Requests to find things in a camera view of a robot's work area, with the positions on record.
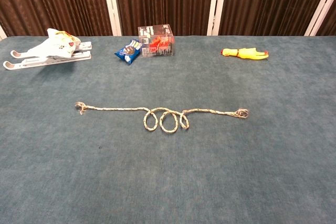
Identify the beige braided rope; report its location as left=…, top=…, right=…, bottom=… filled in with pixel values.
left=75, top=101, right=250, bottom=134

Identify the red snack packet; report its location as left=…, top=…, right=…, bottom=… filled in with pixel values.
left=138, top=24, right=174, bottom=57

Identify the teal felt table mat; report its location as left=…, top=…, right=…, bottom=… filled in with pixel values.
left=0, top=35, right=336, bottom=224

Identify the yellow rubber chicken toy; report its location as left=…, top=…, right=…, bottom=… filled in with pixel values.
left=220, top=47, right=270, bottom=60

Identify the white snack bag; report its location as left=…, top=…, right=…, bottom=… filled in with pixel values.
left=25, top=28, right=82, bottom=61

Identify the blue cookie pack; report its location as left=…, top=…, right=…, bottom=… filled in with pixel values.
left=114, top=39, right=143, bottom=65

